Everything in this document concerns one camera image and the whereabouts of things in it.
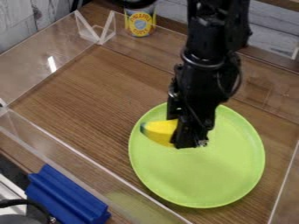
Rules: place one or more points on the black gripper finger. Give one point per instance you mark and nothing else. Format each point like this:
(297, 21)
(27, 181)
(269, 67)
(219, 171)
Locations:
(189, 135)

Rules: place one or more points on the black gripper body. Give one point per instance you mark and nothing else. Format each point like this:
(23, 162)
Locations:
(201, 85)

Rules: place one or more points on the yellow toy banana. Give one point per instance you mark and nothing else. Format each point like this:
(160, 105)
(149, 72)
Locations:
(159, 131)

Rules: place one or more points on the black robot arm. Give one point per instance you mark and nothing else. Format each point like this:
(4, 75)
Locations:
(217, 29)

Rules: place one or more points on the green plate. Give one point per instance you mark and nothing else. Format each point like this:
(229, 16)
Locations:
(200, 177)

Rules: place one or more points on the yellow blue labelled can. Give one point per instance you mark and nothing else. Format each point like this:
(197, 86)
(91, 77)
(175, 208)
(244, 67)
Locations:
(139, 12)

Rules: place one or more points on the blue plastic clamp block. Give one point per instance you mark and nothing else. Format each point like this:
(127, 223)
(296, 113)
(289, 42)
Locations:
(71, 204)

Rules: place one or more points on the clear acrylic triangular bracket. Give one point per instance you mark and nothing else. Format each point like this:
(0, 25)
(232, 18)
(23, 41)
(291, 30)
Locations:
(95, 33)

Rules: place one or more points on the clear acrylic enclosure wall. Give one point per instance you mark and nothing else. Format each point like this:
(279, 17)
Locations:
(35, 148)

